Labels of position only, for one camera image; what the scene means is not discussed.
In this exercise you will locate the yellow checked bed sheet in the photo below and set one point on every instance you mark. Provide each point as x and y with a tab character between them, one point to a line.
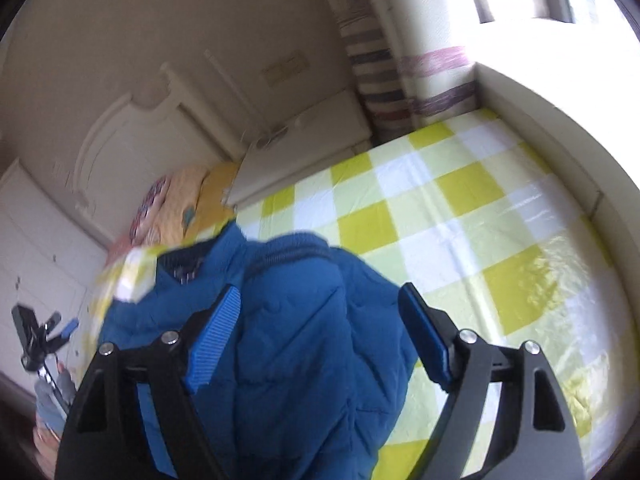
450	210

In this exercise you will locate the white bay window sill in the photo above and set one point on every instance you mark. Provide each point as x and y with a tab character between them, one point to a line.
550	110

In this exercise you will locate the printed cream curtain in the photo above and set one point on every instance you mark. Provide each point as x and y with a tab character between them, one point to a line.
380	60

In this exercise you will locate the round patterned pillow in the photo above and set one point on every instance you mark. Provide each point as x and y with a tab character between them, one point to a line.
147	210

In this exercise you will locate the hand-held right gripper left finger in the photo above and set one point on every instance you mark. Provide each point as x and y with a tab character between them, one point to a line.
212	340

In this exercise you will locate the beige cushion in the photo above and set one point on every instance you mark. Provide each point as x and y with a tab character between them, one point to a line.
177	200

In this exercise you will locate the blue quilted jacket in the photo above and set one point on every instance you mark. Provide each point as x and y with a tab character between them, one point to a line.
300	360

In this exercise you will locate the white nightstand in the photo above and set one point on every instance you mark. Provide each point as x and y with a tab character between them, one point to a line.
305	145

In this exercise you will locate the pink blanket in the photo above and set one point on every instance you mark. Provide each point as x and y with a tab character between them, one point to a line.
120	255

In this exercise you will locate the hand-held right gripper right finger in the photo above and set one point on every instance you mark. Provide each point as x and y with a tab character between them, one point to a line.
425	335

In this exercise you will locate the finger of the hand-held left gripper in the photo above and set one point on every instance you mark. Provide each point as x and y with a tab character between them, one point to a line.
71	327
53	321

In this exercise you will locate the white wooden bed headboard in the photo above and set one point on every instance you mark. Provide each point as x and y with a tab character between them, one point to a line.
150	150

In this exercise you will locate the person's left hand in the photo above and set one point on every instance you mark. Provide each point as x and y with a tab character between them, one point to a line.
52	405

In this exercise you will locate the white wardrobe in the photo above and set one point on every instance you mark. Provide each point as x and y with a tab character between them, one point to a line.
45	240

